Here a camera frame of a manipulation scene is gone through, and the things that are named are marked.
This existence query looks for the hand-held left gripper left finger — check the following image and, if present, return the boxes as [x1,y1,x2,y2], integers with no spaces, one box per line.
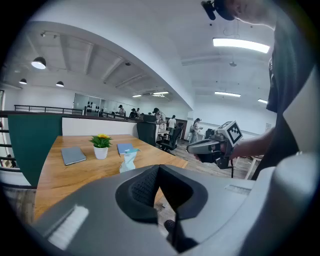
[115,164,161,225]

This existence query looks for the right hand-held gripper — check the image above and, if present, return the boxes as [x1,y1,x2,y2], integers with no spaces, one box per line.
[186,120,244,171]

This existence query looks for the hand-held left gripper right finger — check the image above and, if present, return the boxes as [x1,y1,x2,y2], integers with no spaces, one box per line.
[158,164,209,221]

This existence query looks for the teal translucent plastic piece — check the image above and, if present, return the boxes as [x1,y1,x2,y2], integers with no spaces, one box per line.
[119,147,141,174]

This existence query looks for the person's right forearm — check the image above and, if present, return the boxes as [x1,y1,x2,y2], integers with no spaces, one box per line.
[228,126,276,161]

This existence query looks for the person's right hand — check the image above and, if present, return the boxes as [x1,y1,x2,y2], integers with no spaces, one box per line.
[193,141,229,162]

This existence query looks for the blue notebook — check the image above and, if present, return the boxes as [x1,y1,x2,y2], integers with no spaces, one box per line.
[116,143,135,155]

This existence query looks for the potted sunflower plant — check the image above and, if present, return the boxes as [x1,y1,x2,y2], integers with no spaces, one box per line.
[89,133,113,160]

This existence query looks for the grey notebook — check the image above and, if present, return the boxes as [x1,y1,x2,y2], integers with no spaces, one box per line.
[60,146,87,166]

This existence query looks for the white partition panel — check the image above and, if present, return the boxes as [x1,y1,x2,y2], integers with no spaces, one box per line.
[61,117,140,138]

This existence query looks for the green partition panel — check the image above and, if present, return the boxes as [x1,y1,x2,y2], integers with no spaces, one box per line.
[7,114,63,187]

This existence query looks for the person's black shirt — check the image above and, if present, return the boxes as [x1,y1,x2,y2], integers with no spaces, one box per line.
[251,14,320,181]

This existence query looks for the black balcony railing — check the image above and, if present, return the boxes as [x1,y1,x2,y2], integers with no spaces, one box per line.
[14,104,85,116]

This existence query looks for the person's head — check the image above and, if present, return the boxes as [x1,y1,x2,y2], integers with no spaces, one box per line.
[214,0,277,32]

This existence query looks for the large black pendant lamp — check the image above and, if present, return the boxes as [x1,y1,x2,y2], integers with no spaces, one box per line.
[31,56,47,70]

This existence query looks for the ceiling track spotlights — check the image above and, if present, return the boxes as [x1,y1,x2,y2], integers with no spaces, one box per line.
[40,31,59,40]

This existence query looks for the grey shoulder strap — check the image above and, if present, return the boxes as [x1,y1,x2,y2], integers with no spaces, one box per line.
[282,66,320,157]

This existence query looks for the black head camera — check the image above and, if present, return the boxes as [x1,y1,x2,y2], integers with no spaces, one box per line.
[201,0,217,21]

